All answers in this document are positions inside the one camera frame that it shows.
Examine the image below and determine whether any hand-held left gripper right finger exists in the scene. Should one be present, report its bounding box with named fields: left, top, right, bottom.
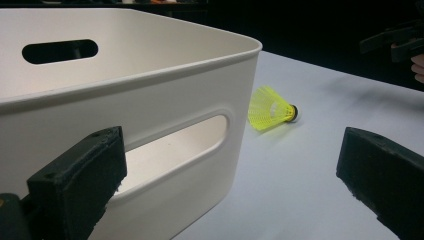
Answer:
left=335, top=126, right=424, bottom=240

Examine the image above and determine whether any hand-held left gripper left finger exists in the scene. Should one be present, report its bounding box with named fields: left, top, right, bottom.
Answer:
left=26, top=126, right=128, bottom=240

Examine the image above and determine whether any white plastic storage bin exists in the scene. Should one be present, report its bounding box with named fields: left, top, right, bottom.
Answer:
left=0, top=7, right=263, bottom=240

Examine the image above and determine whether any yellow shuttlecock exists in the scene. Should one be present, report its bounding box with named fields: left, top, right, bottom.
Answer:
left=247, top=85, right=300, bottom=132

